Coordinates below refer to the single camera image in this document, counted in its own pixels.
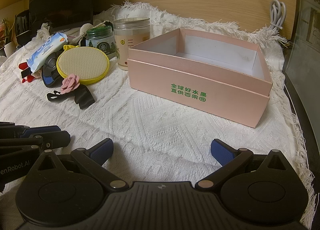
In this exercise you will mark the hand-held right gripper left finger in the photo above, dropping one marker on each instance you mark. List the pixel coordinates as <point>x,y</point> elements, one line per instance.
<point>102,151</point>

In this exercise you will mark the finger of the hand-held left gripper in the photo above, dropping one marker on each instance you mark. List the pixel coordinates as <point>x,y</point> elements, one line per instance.
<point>41,131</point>
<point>55,138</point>

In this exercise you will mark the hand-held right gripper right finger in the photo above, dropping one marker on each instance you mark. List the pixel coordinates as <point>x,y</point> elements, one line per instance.
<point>222,152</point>

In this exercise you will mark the black blue plastic tool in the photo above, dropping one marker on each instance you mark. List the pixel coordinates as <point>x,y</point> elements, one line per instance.
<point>50,76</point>

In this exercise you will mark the pink rose black ribbon clip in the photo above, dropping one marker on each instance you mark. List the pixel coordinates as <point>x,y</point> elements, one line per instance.
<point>71,82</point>

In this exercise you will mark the red black small item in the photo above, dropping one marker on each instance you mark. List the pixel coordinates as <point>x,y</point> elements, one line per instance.
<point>25,66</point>

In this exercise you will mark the blue white wet wipes packet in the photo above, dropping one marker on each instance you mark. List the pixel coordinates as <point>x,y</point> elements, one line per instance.
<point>46,49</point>

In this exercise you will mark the pink cardboard box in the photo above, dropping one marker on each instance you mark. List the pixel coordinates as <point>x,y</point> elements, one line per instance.
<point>190,74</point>

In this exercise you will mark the white woven fringed cloth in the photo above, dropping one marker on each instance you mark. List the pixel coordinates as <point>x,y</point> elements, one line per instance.
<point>125,120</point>

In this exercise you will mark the yellow round sponge pad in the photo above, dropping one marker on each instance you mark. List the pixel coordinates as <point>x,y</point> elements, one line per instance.
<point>82,64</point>

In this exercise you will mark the green lidded glass jar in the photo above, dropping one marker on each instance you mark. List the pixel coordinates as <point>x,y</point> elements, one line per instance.
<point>100,44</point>

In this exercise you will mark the green potted plant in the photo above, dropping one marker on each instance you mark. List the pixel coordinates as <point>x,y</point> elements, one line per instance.
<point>6,28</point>

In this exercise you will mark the black white plush toy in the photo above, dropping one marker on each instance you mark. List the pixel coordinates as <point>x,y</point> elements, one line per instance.
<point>83,29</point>

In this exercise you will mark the clear jar with beige lid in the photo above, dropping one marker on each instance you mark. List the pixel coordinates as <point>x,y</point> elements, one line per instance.
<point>127,34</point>

